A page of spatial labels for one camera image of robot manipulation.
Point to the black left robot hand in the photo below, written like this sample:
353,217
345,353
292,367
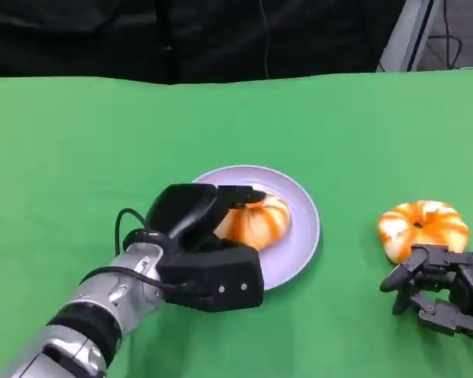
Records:
181,212

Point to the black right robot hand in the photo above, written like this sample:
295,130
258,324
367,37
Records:
469,287

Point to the orange and white bread roll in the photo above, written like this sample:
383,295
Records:
260,224
437,228

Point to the green table cloth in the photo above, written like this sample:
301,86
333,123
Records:
236,126

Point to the lilac plate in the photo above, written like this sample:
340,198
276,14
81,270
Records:
295,244

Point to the black backdrop cloth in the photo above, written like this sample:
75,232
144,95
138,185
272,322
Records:
102,39

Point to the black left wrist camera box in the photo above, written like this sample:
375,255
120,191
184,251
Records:
213,275

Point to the grey metal frame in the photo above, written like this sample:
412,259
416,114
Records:
410,35

